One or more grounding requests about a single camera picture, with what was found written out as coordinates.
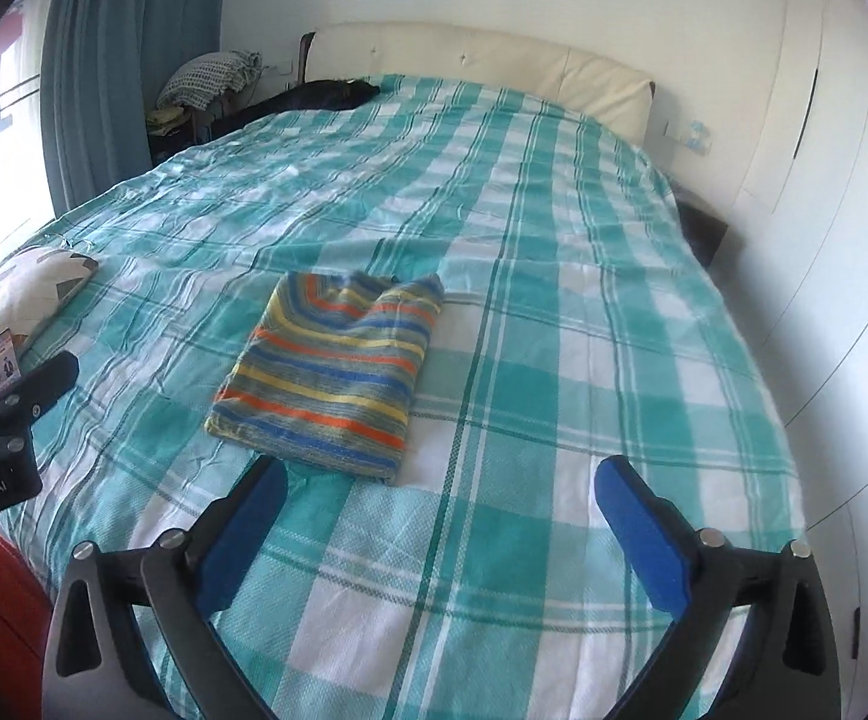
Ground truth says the dark nightstand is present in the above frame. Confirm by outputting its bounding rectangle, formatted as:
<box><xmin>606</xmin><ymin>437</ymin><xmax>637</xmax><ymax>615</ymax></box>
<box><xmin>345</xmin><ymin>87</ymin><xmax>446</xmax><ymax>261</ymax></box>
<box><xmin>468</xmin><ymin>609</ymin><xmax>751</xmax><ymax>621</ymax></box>
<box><xmin>674</xmin><ymin>176</ymin><xmax>729</xmax><ymax>268</ymax></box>

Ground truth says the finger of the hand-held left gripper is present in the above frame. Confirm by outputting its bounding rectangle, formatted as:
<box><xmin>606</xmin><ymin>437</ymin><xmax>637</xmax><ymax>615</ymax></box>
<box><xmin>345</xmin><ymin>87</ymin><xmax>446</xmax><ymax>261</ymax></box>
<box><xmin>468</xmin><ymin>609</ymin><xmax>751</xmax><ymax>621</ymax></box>
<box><xmin>0</xmin><ymin>351</ymin><xmax>81</xmax><ymax>422</ymax></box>

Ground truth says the teal curtain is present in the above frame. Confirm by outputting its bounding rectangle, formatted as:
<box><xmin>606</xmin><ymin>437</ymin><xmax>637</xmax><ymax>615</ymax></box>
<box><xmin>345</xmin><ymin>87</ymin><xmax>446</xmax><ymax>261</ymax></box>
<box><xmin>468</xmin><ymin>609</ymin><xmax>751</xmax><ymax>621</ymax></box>
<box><xmin>42</xmin><ymin>0</ymin><xmax>229</xmax><ymax>218</ymax></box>

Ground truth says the teal plaid blanket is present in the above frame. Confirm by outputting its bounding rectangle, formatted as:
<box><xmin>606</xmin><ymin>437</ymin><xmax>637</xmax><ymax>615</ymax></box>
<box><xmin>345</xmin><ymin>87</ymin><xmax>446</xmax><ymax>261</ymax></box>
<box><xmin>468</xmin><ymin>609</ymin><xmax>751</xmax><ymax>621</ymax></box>
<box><xmin>10</xmin><ymin>73</ymin><xmax>806</xmax><ymax>720</ymax></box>

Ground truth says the striped knit sweater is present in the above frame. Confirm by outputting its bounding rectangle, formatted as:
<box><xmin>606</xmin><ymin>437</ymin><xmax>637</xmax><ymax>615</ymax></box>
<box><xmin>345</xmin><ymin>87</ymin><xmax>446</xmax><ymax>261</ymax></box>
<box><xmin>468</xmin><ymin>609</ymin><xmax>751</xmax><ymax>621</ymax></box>
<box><xmin>205</xmin><ymin>270</ymin><xmax>446</xmax><ymax>485</ymax></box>

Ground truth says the small pink tag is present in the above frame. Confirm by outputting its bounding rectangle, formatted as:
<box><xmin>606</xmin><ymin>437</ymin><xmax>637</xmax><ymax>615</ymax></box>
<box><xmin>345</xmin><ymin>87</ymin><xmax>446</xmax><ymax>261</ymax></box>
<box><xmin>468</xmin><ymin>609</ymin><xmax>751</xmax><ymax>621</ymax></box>
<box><xmin>0</xmin><ymin>330</ymin><xmax>24</xmax><ymax>398</ymax></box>

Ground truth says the white wardrobe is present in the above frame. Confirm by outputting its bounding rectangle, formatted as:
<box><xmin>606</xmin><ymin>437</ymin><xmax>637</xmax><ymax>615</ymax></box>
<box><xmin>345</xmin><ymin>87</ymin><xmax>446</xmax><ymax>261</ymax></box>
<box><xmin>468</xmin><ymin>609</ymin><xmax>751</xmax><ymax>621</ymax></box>
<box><xmin>704</xmin><ymin>0</ymin><xmax>868</xmax><ymax>691</ymax></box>

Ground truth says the white patterned pillow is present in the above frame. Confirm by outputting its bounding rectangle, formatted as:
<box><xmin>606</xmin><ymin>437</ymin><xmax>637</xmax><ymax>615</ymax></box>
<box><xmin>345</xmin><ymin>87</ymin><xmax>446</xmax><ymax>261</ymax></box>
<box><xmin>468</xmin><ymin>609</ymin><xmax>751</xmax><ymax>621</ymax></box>
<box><xmin>0</xmin><ymin>246</ymin><xmax>101</xmax><ymax>406</ymax></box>

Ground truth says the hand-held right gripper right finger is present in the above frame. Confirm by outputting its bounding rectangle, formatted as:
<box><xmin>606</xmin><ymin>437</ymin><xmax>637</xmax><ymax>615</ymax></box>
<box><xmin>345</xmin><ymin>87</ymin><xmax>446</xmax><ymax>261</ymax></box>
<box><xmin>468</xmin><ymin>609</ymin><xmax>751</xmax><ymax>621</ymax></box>
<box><xmin>596</xmin><ymin>454</ymin><xmax>845</xmax><ymax>720</ymax></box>

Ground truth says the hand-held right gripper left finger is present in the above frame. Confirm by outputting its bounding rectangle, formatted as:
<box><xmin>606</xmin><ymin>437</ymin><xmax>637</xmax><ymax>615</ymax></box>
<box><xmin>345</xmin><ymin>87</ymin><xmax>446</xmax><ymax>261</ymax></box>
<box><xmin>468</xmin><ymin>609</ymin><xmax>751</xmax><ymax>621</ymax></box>
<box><xmin>42</xmin><ymin>454</ymin><xmax>289</xmax><ymax>720</ymax></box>

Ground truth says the cream padded headboard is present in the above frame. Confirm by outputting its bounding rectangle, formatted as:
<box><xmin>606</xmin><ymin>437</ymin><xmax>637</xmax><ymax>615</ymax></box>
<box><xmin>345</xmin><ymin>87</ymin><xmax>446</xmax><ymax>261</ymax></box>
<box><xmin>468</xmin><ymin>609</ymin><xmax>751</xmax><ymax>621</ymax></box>
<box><xmin>306</xmin><ymin>21</ymin><xmax>656</xmax><ymax>143</ymax></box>

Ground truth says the black cloth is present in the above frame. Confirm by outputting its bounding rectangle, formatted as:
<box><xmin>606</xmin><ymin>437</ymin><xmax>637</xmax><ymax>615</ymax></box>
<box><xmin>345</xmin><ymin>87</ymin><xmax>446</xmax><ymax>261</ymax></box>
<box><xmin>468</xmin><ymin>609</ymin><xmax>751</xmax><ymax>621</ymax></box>
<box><xmin>212</xmin><ymin>79</ymin><xmax>381</xmax><ymax>137</ymax></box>

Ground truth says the red fleece clothing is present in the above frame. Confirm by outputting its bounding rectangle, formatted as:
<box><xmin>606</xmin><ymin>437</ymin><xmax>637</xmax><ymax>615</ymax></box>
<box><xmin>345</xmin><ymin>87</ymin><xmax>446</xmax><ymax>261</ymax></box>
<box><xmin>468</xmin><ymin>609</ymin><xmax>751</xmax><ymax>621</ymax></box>
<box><xmin>0</xmin><ymin>525</ymin><xmax>54</xmax><ymax>720</ymax></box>

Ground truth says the wall socket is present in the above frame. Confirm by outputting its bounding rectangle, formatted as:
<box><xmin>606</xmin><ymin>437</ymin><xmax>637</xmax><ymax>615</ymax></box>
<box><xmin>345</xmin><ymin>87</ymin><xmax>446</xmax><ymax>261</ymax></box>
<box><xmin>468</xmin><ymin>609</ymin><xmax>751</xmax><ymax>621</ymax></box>
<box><xmin>666</xmin><ymin>120</ymin><xmax>712</xmax><ymax>152</ymax></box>

